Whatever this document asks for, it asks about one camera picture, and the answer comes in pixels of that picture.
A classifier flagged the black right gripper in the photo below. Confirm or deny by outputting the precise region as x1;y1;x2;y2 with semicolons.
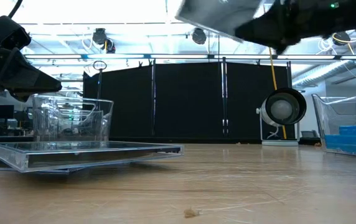
234;0;341;55

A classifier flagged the clear plastic bin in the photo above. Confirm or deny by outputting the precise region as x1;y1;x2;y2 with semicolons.
311;91;356;160
30;93;115;143

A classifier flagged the black monitor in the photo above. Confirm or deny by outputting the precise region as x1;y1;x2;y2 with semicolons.
0;104;15;120

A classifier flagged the black ceiling device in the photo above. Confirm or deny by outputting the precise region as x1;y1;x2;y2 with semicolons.
331;30;352;47
191;27;208;45
91;27;117;54

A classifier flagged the white cylindrical lamp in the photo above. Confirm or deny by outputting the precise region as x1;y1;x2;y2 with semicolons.
255;87;307;147

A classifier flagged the black partition panel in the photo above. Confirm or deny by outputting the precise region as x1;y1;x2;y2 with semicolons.
82;61;294;141

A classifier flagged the small brown crumb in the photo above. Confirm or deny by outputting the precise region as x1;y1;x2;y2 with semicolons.
183;207;202;219

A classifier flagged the yellow cable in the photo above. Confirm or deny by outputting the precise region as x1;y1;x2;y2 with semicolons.
267;46;288;140

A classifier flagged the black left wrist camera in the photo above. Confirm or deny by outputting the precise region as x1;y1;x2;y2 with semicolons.
0;15;32;50

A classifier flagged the black ring stand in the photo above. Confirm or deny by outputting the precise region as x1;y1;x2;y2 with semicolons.
91;60;108;96

